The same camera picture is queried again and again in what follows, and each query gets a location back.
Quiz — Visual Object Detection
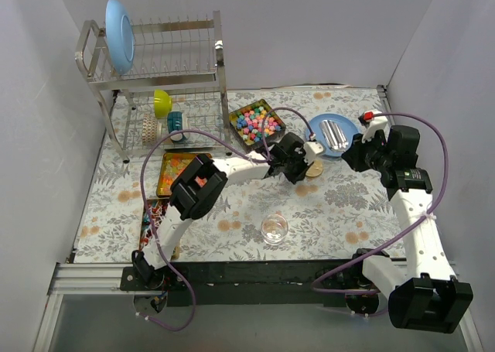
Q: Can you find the tin of colourful star candies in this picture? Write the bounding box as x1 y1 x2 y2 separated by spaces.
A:
229 99 286 152

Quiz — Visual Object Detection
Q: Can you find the silver metal scoop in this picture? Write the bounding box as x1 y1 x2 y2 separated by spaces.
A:
319 120 349 152

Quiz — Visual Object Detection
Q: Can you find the clear glass jar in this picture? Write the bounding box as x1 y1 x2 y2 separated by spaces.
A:
260 214 288 246

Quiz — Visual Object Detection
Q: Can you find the tin of gummy candies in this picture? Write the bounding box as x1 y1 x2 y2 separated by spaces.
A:
156 152 197 198

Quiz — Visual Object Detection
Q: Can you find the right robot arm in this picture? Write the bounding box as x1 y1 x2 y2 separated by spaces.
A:
342 125 473 333

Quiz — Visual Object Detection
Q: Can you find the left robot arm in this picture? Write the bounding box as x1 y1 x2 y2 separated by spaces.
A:
131 132 324 290

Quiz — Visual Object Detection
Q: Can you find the gold tin of wrapped candies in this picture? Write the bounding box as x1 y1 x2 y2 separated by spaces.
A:
138 199 169 261

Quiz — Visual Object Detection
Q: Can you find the gold round jar lid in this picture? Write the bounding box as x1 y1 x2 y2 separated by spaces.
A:
306 159 324 178

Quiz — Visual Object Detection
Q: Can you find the blue plate on mat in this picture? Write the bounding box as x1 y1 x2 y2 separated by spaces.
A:
305 113 360 159

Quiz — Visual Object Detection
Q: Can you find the teal and white cup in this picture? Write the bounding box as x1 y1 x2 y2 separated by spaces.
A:
166 111 190 143

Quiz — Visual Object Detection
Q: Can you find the steel dish rack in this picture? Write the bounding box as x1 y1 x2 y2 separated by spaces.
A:
75 11 231 162

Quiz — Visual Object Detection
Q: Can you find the yellow-green bowl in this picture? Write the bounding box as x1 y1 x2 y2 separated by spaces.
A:
153 89 172 119

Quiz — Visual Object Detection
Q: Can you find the patterned tape roll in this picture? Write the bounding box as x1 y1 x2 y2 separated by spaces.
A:
142 114 161 145

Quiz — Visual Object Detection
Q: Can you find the blue plate in rack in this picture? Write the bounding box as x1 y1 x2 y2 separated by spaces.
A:
105 0 135 75

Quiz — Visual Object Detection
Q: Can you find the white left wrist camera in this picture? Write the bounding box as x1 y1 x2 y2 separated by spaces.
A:
302 138 326 165

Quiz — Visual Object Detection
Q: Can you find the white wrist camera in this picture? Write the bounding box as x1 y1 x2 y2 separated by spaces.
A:
359 110 387 143
302 138 326 165

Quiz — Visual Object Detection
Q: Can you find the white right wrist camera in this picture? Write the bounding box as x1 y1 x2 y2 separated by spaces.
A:
359 110 387 143

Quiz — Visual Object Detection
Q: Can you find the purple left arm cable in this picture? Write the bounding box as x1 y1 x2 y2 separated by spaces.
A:
134 107 314 332

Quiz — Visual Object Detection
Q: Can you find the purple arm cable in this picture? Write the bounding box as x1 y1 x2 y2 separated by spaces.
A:
311 111 448 318
134 107 314 332

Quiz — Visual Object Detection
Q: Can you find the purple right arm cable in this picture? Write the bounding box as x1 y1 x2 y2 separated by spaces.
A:
311 111 448 318

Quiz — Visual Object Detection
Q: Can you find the black metal base rail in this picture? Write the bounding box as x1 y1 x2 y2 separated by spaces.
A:
120 259 386 314

